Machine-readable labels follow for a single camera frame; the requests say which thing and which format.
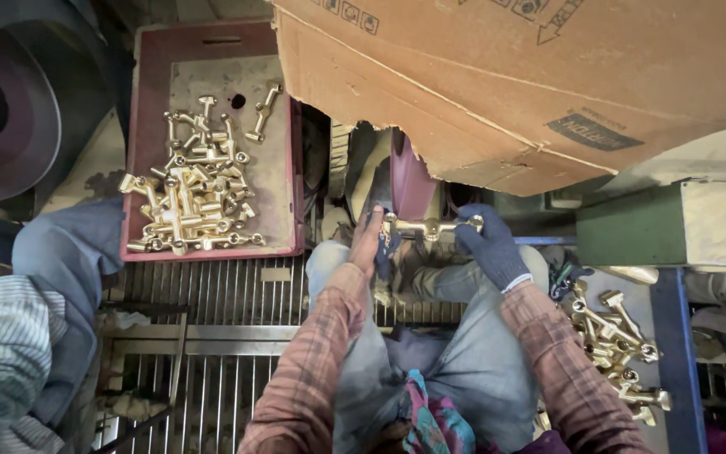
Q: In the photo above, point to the black and green glove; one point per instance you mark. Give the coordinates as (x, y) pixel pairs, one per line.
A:
(566, 277)

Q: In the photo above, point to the small metal plate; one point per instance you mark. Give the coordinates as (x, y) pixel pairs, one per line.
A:
(275, 274)

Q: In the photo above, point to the colourful patterned cloth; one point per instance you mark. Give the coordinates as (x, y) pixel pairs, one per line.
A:
(433, 419)

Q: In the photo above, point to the pile of unpolished brass fittings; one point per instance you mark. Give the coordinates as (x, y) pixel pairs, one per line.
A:
(615, 353)

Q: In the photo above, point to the person's left hand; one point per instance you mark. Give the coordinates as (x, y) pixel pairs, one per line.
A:
(363, 243)

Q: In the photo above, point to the brass tee tap fitting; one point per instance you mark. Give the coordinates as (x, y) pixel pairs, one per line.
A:
(431, 227)

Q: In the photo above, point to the person's right fingers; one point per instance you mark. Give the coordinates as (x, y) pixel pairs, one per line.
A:
(470, 227)

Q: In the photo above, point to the large brown cardboard sheet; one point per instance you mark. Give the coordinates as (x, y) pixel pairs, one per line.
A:
(527, 82)

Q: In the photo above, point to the metal bar grate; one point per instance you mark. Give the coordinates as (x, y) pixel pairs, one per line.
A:
(224, 353)

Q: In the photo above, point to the green metal machine box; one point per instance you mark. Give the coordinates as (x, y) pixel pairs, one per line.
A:
(672, 222)

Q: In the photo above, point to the long single brass fitting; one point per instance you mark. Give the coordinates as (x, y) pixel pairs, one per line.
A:
(264, 112)

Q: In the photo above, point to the person's right hand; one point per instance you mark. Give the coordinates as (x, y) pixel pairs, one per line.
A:
(495, 252)

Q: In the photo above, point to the person's legs in jeans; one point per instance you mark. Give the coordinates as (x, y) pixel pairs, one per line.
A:
(476, 372)

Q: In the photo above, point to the grey cardboard liner sheet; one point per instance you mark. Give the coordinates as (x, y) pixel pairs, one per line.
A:
(271, 189)

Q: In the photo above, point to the brass tapered spindle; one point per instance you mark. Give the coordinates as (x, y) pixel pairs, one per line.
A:
(631, 274)

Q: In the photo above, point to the large dark buffing machine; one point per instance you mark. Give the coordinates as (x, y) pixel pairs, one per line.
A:
(16, 107)

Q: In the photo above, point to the red plastic crate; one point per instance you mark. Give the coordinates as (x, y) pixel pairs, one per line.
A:
(142, 157)

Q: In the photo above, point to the maroon polishing wheel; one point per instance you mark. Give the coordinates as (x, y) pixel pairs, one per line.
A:
(410, 183)

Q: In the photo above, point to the heap of brass fittings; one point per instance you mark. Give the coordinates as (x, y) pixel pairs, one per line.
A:
(196, 189)

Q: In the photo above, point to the dark blue rag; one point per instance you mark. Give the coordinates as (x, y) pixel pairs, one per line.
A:
(388, 249)

